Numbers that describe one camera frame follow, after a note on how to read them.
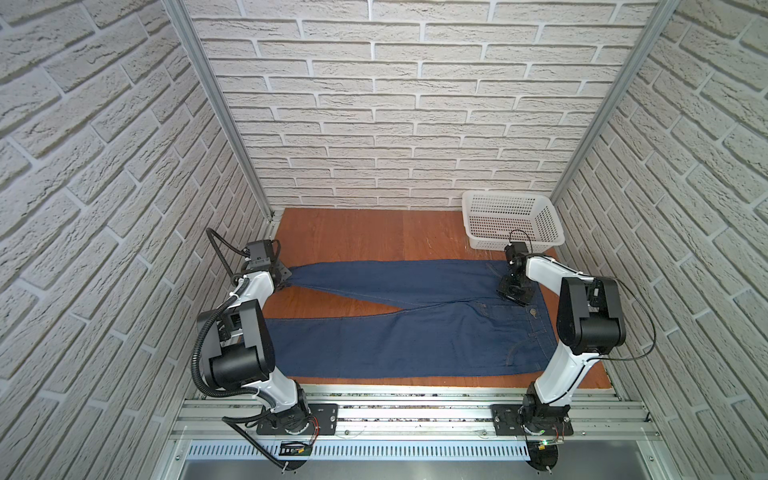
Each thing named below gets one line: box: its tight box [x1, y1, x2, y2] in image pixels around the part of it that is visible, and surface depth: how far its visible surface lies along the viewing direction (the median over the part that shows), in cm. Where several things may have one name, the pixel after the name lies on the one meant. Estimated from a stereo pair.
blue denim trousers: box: [264, 260, 560, 379], surface depth 90 cm
